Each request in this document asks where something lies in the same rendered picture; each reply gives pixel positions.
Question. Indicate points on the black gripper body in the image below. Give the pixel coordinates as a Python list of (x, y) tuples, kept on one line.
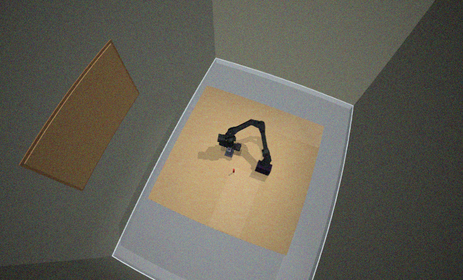
[(236, 146)]

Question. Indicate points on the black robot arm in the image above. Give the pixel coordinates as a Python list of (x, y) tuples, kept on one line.
[(230, 137)]

